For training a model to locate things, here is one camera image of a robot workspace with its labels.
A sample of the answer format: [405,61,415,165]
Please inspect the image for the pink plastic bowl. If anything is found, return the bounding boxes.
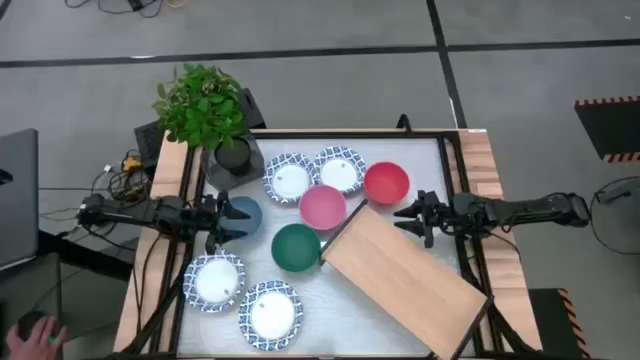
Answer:
[298,184,348,232]

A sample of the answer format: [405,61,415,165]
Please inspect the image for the green potted plant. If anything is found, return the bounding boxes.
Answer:
[152,62,254,177]

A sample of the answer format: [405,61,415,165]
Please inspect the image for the black hazard-striped floor mat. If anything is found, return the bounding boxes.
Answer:
[528,287,591,360]
[573,95,640,164]

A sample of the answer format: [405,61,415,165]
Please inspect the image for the person's hand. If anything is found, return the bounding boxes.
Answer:
[4,315,69,360]

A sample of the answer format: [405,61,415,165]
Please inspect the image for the black metal table frame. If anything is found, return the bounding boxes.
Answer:
[119,128,544,360]

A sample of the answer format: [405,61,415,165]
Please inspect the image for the black floor cables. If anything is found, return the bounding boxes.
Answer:
[64,0,189,19]

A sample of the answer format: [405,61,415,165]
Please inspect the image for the dark grey side desk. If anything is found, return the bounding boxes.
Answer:
[0,252,64,360]

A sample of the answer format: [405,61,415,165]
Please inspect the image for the blue plastic bowl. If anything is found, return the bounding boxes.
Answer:
[219,195,264,242]

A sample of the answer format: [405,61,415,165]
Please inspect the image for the red plastic bowl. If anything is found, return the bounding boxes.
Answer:
[363,161,411,205]

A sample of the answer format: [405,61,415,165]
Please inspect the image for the grey square plant saucer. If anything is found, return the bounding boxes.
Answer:
[201,134,266,192]

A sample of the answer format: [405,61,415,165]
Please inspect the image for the grey laptop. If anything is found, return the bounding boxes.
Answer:
[0,128,40,269]

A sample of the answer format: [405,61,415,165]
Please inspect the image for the black computer mouse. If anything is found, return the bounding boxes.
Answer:
[17,309,51,341]

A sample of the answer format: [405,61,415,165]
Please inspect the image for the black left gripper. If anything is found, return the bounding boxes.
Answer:
[199,191,251,255]

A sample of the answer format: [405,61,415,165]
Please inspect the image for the wooden shelf with black frame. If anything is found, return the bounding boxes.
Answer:
[317,198,496,360]

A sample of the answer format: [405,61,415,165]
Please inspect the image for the blue patterned white bowl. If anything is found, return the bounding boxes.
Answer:
[182,249,247,314]
[262,152,317,205]
[313,145,367,196]
[238,279,305,351]

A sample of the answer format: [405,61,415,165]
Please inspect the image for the green plastic bowl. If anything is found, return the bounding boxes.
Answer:
[270,222,322,274]

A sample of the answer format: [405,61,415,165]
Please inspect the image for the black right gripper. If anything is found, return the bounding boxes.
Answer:
[393,189,454,249]

